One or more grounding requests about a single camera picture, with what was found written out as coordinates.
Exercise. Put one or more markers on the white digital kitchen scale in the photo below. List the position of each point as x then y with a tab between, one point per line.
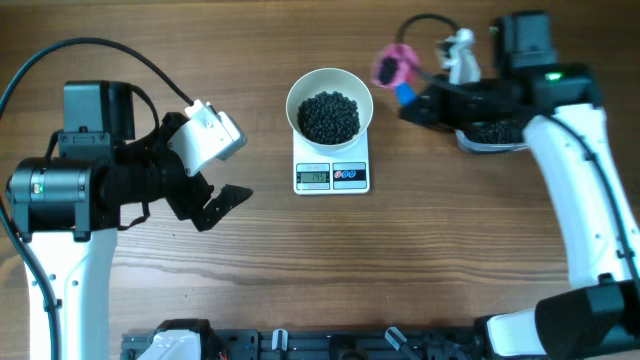
342	172

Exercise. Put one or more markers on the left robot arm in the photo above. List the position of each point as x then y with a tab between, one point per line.
66	205

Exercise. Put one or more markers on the pink scoop with blue handle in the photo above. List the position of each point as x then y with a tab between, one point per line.
401	86

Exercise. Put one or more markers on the clear plastic container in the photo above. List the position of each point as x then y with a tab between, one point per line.
477	148

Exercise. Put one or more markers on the black beans in bowl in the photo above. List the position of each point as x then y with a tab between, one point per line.
328	118

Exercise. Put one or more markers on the black beans in scoop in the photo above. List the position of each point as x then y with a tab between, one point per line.
387	71

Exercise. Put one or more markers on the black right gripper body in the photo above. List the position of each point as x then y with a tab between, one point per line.
453	106

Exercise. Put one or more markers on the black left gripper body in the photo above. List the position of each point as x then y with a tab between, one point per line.
168	177

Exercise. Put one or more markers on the white bowl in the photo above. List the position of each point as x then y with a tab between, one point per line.
330	80

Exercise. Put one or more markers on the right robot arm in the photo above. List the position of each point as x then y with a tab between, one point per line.
557	112

